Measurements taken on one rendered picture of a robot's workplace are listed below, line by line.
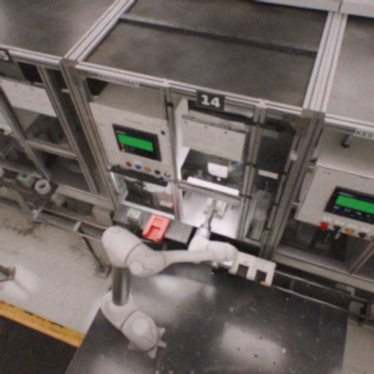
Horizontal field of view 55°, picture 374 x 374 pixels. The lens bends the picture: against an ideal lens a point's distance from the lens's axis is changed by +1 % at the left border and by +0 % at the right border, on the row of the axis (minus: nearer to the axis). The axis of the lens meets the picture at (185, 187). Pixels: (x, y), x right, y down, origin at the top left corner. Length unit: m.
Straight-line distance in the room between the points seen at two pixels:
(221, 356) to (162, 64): 1.67
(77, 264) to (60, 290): 0.26
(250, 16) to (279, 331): 1.81
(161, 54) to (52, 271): 2.32
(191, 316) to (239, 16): 1.76
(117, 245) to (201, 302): 0.90
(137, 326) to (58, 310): 1.33
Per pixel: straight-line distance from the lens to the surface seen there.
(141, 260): 1.66
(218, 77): 1.64
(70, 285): 3.40
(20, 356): 3.35
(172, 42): 1.87
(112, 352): 2.43
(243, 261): 2.34
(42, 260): 3.60
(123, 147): 1.95
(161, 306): 2.45
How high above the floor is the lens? 3.00
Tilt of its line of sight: 54 degrees down
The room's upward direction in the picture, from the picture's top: 4 degrees counter-clockwise
